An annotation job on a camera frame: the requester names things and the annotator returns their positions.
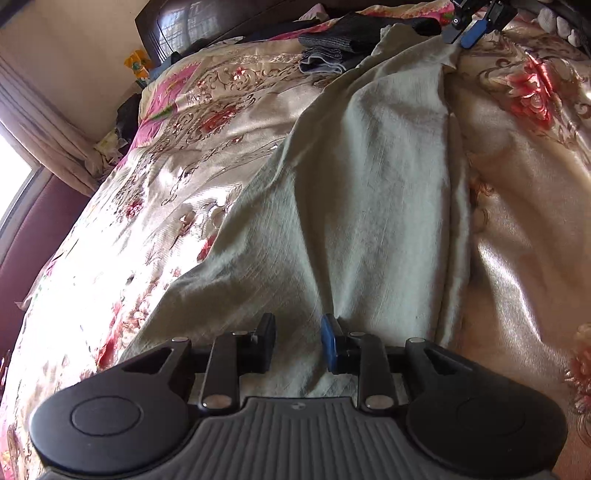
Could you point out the maroon upholstered bench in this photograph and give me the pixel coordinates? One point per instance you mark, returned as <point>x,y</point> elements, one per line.
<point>41,230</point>

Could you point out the pile of dark clothes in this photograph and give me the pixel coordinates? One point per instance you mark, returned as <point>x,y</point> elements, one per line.
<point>337,41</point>

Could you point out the dark clothes heap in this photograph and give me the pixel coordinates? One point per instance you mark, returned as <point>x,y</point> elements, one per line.
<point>129,115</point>

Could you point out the beige patterned curtain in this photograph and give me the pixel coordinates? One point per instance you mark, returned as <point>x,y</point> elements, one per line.
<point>46,134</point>

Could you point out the yellow packet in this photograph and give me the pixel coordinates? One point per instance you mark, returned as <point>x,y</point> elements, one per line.
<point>136,67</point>

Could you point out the green pants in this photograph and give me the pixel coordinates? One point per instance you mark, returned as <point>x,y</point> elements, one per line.
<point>360,184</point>

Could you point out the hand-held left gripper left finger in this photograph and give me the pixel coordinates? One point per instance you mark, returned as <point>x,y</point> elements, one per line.
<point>265,341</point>

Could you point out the floral satin bedspread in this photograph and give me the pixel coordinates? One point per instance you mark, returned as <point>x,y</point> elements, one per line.
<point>184,152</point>

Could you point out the white lumpy object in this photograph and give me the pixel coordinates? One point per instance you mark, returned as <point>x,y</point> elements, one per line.
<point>556,25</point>

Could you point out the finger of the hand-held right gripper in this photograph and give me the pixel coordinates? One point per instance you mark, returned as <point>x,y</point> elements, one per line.
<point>472,33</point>
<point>455,21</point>

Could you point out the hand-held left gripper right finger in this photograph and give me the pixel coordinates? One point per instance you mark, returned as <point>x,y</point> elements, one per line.
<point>330,344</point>

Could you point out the white printed packet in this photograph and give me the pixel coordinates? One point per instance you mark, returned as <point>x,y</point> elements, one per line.
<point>110,144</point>

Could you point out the dark wooden headboard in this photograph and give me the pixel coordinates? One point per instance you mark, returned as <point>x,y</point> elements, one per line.
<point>184,27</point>

